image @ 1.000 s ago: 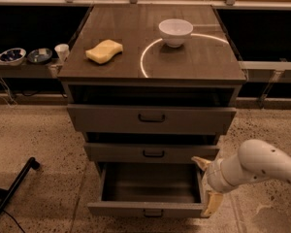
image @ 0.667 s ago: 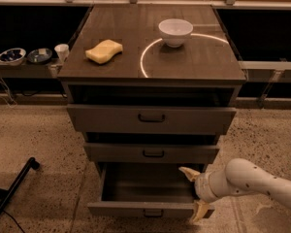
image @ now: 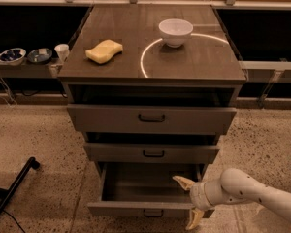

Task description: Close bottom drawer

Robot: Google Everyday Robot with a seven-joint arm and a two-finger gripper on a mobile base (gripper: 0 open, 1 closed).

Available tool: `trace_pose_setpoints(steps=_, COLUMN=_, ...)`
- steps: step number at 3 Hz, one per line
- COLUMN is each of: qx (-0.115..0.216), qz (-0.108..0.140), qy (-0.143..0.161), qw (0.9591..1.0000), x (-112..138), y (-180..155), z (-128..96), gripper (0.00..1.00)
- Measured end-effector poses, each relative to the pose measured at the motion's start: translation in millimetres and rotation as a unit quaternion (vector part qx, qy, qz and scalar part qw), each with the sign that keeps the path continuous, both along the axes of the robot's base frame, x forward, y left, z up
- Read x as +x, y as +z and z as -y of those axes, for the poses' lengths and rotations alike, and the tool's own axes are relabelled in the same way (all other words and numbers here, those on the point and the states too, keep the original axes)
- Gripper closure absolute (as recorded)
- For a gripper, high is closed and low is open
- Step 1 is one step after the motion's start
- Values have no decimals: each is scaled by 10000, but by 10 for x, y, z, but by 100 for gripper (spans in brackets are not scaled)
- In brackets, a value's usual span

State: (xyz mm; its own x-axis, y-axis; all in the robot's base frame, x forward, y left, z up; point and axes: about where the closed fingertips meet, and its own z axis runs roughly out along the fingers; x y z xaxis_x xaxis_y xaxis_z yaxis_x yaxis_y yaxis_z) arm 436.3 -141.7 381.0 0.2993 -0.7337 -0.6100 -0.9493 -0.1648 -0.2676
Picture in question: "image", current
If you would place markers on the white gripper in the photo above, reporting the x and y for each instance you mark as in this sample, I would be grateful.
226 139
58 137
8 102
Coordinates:
198 195

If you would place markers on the yellow sponge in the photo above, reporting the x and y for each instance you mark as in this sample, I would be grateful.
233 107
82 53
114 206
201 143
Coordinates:
104 51

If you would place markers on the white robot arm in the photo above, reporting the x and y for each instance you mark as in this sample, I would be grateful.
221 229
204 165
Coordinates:
233 187

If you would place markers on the grey drawer cabinet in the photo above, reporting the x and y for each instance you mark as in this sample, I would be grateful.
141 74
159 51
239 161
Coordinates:
203 72

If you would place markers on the grey drawer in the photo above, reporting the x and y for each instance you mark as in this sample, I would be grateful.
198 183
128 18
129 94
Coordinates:
151 119
143 153
144 190

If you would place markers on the white paper cup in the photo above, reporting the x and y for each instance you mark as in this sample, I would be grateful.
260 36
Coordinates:
62 51

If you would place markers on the dark blue plate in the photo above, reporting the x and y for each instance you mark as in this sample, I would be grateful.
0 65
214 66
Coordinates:
40 56

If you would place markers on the low side shelf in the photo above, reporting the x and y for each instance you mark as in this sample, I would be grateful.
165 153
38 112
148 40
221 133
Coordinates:
28 70

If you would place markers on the black stand leg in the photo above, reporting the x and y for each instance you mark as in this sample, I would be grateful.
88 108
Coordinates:
7 194

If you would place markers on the white ceramic bowl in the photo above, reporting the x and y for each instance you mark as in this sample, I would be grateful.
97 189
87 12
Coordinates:
174 32

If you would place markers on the blue patterned bowl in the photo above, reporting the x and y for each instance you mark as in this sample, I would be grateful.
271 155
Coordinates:
13 56

